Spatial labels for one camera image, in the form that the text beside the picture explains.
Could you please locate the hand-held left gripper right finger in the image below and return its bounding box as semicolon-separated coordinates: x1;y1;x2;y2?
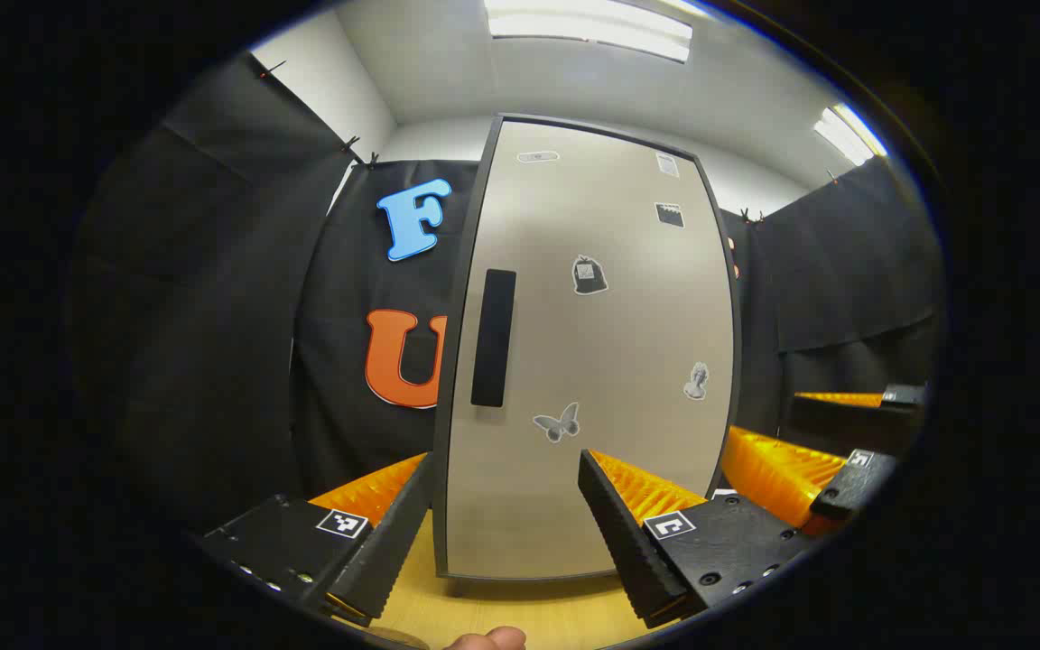
577;449;817;630

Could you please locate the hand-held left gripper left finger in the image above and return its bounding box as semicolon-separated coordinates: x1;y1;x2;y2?
198;451;438;628

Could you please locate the black door handle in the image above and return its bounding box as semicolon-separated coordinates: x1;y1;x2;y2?
470;268;518;409

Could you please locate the black backdrop cloth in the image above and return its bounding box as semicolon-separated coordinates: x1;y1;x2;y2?
78;54;941;534

